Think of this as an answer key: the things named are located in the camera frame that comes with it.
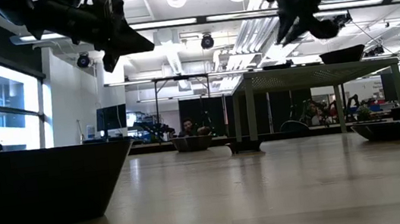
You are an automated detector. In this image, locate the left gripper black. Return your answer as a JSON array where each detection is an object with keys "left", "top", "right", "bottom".
[{"left": 88, "top": 0, "right": 158, "bottom": 74}]

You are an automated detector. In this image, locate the long ceiling light strip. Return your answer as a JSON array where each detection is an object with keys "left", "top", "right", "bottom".
[{"left": 9, "top": 0, "right": 400, "bottom": 52}]

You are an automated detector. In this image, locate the black ceiling fixture cluster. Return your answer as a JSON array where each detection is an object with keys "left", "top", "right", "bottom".
[{"left": 332, "top": 11, "right": 354, "bottom": 31}]

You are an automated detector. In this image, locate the green perforated metal shelf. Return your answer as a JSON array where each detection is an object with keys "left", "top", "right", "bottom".
[{"left": 228, "top": 53, "right": 400, "bottom": 154}]

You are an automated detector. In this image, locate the seated person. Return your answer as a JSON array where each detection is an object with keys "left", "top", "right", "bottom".
[{"left": 175, "top": 115, "right": 212, "bottom": 139}]

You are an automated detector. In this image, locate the black partition panel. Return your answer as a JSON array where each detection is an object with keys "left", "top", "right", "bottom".
[{"left": 177, "top": 83, "right": 317, "bottom": 144}]

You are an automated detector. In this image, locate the dark chair back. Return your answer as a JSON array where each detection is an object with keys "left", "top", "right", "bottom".
[{"left": 279, "top": 117, "right": 310, "bottom": 134}]

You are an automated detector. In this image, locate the background potted plant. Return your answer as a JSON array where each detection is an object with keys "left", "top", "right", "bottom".
[{"left": 354, "top": 104, "right": 374, "bottom": 123}]

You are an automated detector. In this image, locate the black square ribbed plate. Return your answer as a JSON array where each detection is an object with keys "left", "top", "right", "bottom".
[{"left": 170, "top": 133, "right": 216, "bottom": 155}]

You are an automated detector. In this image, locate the black round plate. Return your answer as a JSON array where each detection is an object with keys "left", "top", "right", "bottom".
[{"left": 350, "top": 118, "right": 400, "bottom": 146}]

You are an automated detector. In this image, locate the black ceiling camera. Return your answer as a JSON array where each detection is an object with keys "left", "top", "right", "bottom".
[
  {"left": 199, "top": 33, "right": 216, "bottom": 51},
  {"left": 75, "top": 52, "right": 93, "bottom": 70}
]

